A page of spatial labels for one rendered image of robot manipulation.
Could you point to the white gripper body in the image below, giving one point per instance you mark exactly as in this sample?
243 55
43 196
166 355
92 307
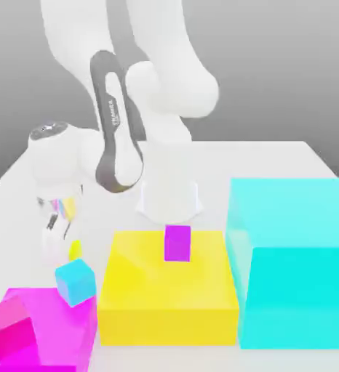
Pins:
56 247

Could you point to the small yellow cube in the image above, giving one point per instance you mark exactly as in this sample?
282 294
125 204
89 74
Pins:
75 250

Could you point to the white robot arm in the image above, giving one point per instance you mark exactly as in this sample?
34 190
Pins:
169 162

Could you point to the small blue cube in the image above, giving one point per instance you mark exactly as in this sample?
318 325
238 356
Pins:
77 283

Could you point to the small pink cube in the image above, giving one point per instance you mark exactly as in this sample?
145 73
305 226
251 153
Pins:
12 331

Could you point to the small purple cube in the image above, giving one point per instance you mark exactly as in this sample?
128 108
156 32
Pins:
177 244

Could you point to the large magenta box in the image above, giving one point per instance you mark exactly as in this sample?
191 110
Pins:
59 328

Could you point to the large yellow box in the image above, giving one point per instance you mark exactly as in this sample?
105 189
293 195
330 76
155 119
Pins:
169 302

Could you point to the large cyan box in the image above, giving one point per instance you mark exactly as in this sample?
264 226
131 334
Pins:
297 276

